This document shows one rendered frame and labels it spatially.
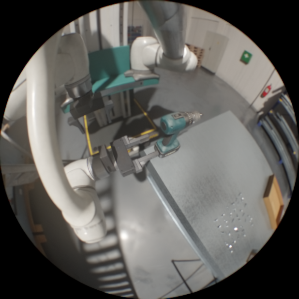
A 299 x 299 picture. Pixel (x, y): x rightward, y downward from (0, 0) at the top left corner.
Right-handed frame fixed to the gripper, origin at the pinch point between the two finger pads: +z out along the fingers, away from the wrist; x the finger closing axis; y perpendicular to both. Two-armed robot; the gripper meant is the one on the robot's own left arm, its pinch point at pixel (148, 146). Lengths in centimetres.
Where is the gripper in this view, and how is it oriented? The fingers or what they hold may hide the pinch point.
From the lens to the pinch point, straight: 40.4
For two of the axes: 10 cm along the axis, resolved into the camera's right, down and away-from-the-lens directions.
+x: 4.5, 8.0, -3.9
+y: -0.7, 4.7, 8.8
